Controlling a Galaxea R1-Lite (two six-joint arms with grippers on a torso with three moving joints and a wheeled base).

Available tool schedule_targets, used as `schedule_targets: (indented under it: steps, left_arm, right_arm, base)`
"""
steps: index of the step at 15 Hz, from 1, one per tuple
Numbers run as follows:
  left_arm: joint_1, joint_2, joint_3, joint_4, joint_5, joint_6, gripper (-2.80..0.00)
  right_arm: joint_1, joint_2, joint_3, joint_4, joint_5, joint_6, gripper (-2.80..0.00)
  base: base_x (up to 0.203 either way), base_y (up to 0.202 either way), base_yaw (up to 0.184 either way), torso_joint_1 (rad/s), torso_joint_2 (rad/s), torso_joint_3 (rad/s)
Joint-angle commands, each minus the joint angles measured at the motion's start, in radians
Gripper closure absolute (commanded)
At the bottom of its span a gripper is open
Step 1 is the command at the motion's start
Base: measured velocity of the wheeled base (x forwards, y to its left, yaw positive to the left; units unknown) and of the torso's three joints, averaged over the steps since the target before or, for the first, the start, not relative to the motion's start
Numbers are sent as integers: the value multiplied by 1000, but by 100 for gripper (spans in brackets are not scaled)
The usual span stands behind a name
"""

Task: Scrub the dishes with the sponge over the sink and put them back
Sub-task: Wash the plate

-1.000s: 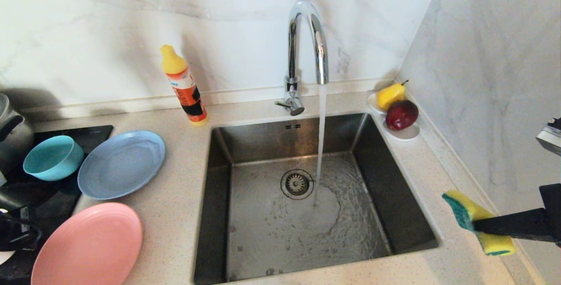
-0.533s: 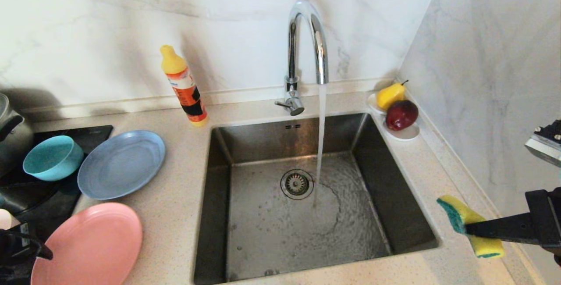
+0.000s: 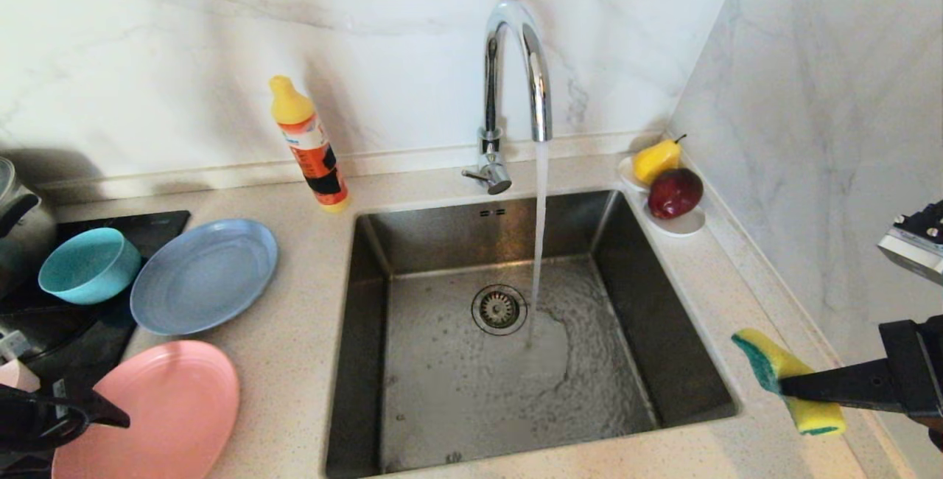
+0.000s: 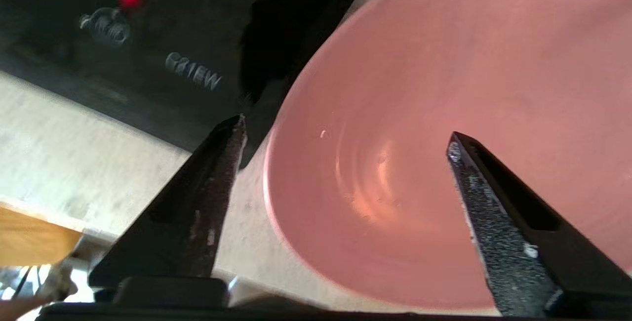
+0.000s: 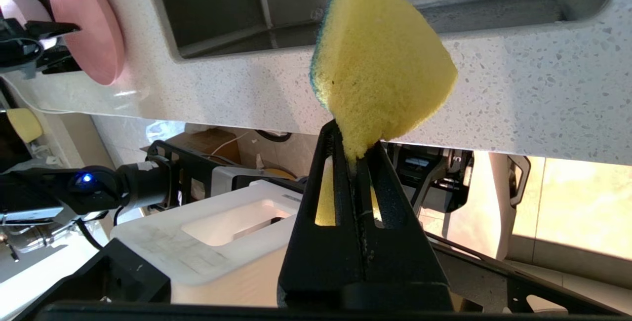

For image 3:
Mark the small light pink plate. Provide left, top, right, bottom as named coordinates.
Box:
left=0, top=359, right=41, bottom=393

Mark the large salmon pink plate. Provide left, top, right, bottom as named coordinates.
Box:
left=50, top=340, right=241, bottom=479

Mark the yellow sponge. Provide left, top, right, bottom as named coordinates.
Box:
left=732, top=328, right=846, bottom=436

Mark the teal bowl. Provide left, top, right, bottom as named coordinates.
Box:
left=38, top=227, right=142, bottom=306

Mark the blue plate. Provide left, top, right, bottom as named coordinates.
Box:
left=130, top=218, right=279, bottom=337

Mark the orange dish soap bottle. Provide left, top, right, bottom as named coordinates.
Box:
left=269, top=75, right=351, bottom=213

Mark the metal sink drain strainer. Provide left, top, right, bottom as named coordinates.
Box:
left=471, top=285, right=528, bottom=337

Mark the stainless steel sink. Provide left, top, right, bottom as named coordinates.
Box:
left=325, top=189, right=740, bottom=478

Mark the black induction cooktop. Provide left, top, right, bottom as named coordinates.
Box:
left=0, top=211, right=191, bottom=479

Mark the stainless steel pot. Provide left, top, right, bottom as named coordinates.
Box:
left=0, top=157, right=58, bottom=296

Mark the white fruit dish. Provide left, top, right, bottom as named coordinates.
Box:
left=617, top=155, right=707, bottom=237

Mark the dark red apple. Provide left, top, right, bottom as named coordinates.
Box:
left=648, top=167, right=704, bottom=220

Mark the yellow pear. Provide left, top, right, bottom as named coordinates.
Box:
left=633, top=134, right=687, bottom=186

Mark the chrome gooseneck faucet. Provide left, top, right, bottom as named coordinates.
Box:
left=463, top=0, right=553, bottom=196

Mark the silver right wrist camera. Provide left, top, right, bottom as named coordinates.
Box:
left=877, top=200, right=943, bottom=287

